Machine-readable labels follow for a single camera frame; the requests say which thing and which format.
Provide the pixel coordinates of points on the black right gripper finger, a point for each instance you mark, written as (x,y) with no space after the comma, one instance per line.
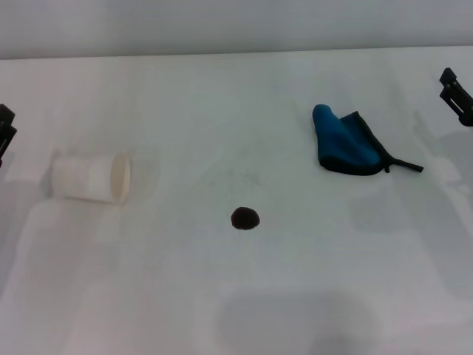
(460,105)
(448,76)

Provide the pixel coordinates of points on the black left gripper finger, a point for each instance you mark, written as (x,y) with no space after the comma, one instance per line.
(5,138)
(5,114)

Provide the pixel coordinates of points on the white paper cup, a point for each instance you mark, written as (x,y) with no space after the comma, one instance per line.
(86,179)

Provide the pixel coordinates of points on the blue rag with black trim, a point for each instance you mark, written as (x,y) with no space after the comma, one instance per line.
(341,146)

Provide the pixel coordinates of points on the black water stain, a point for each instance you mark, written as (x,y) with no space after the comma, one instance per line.
(245,218)

